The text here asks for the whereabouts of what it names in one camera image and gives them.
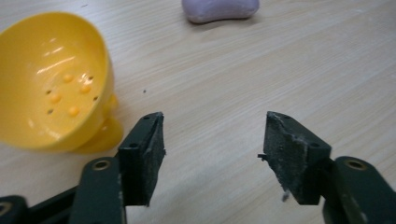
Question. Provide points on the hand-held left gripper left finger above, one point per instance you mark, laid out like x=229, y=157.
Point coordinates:
x=140, y=161

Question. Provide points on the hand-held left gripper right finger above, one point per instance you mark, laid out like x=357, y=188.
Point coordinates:
x=292, y=158

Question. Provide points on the yellow soap dish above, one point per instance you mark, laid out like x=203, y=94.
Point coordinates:
x=53, y=81

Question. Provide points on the purple soap bar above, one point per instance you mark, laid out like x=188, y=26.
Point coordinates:
x=219, y=9

